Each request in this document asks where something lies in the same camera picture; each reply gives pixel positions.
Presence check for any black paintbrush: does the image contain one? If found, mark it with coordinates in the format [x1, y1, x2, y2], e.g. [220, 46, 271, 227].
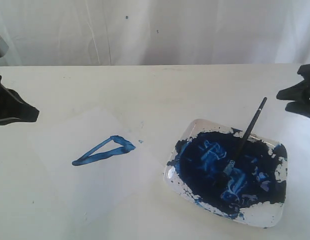
[215, 97, 268, 188]

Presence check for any white paper sheet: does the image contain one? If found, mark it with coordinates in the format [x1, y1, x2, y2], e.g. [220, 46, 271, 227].
[29, 108, 162, 225]

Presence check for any white backdrop cloth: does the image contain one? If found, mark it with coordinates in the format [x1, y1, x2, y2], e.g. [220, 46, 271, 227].
[0, 0, 310, 66]

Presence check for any white tray with blue paint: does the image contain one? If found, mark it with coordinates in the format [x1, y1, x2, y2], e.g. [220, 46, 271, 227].
[163, 119, 288, 228]

